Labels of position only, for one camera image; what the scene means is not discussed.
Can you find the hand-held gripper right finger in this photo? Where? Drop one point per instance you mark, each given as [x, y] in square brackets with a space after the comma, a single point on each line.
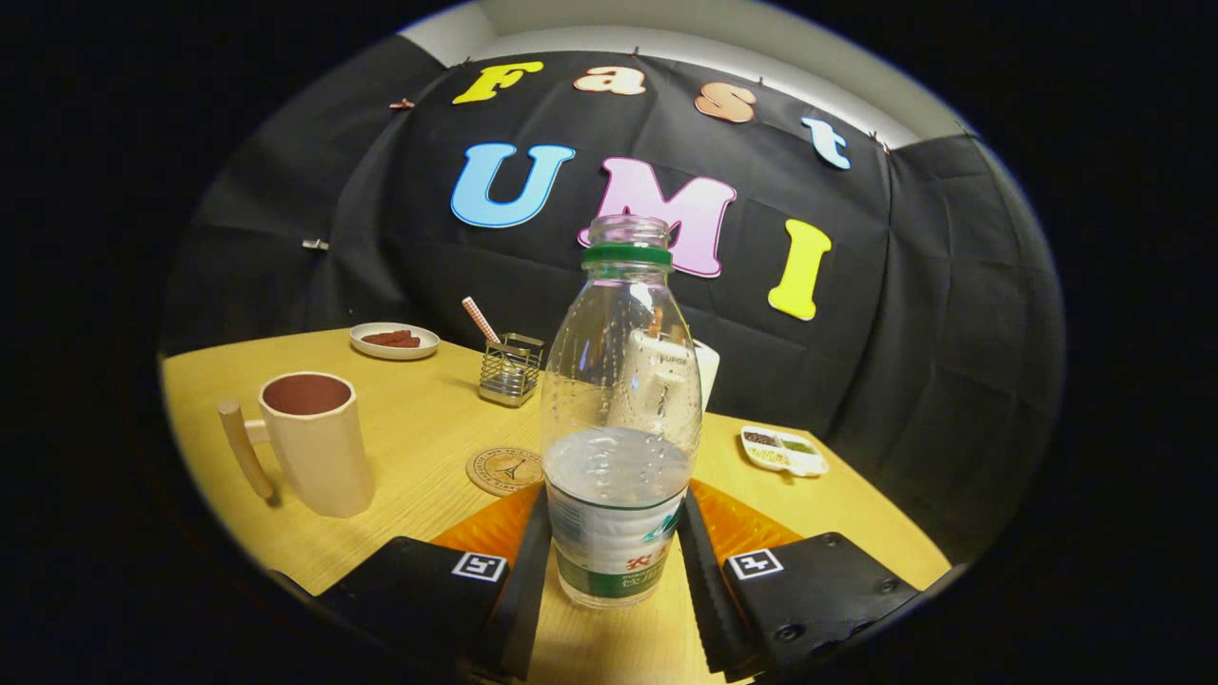
[709, 599]

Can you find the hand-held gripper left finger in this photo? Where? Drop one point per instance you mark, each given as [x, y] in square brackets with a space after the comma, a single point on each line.
[525, 599]

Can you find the round cork coaster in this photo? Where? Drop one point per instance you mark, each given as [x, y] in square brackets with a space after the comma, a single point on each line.
[500, 471]

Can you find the clear plastic juice bottle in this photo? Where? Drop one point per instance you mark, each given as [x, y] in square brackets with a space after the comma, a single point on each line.
[618, 495]

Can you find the white divided bean dish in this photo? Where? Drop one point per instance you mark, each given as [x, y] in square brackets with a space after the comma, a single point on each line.
[785, 452]

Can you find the wooden table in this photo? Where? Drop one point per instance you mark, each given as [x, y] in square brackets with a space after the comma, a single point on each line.
[409, 428]

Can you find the white toaster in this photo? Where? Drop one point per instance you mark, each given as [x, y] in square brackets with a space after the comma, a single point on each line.
[707, 371]

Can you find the brown sausage piece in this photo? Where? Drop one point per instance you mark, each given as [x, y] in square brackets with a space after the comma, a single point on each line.
[381, 336]
[404, 342]

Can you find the white round plate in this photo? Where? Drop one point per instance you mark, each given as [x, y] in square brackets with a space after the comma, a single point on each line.
[366, 347]

